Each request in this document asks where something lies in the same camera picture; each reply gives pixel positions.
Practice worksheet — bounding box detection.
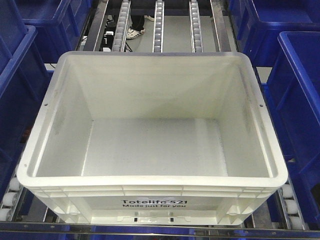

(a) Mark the white plastic tote bin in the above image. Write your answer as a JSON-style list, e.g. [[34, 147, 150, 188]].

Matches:
[[17, 51, 288, 225]]

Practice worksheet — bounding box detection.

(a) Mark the blue bin right near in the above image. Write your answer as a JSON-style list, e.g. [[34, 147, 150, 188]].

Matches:
[[267, 31, 320, 225]]

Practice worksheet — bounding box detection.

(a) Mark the blue bin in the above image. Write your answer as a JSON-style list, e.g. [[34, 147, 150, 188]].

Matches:
[[0, 25, 51, 196], [267, 31, 320, 225], [15, 0, 92, 64], [227, 0, 320, 67]]

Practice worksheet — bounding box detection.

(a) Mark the blue bin right far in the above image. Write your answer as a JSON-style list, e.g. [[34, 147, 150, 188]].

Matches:
[[227, 0, 320, 67]]

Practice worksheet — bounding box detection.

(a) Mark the blue bin left far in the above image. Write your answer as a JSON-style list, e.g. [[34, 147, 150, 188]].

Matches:
[[15, 0, 92, 64]]

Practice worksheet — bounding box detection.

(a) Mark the blue bin left near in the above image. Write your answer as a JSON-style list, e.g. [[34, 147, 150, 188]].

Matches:
[[0, 25, 51, 196]]

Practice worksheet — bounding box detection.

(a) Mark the front steel shelf bar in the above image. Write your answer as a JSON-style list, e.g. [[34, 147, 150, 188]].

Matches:
[[0, 221, 320, 240]]

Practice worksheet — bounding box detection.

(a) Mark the person's white shoe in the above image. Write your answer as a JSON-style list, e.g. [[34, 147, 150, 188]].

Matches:
[[126, 28, 146, 40]]

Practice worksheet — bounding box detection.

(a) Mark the near right roller track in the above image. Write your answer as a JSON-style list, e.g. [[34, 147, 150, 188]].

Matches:
[[278, 179, 309, 231]]

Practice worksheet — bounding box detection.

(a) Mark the middle roller track rail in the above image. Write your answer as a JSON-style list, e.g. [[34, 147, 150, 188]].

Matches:
[[152, 0, 165, 53]]

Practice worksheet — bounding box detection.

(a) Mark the roller track rail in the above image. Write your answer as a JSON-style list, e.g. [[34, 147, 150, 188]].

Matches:
[[188, 0, 204, 53], [152, 0, 165, 53], [111, 0, 131, 52]]

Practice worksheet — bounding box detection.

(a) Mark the left roller track rail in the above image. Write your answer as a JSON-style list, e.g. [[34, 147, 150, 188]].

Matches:
[[111, 0, 131, 52]]

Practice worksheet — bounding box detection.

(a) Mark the right roller track rail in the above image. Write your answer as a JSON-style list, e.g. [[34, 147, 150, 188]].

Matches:
[[188, 0, 204, 53]]

